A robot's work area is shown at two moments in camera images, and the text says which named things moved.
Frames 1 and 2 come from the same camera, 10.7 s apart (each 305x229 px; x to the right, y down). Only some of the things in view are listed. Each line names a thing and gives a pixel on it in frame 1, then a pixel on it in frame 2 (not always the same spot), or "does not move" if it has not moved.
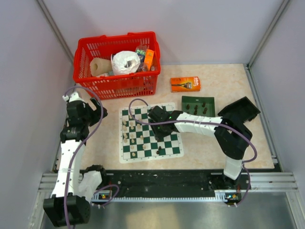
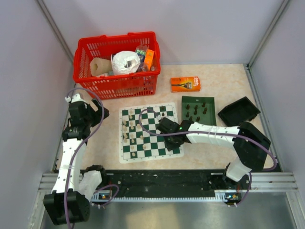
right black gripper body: [159, 132] to [171, 143]
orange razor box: [186, 84] does not move
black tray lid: [243, 109] does not move
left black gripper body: [92, 117] does not move
